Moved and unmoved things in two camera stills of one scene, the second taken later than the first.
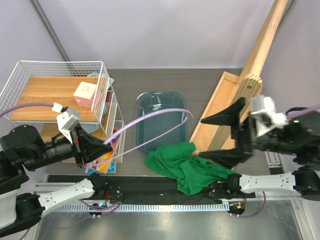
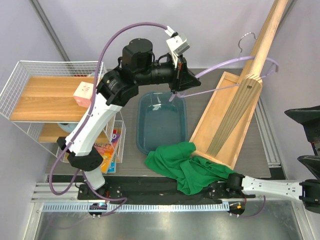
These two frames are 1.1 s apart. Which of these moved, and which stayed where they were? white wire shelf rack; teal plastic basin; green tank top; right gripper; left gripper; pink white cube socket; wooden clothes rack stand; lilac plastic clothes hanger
Moved: lilac plastic clothes hanger; right gripper; left gripper
Stayed: green tank top; teal plastic basin; wooden clothes rack stand; pink white cube socket; white wire shelf rack
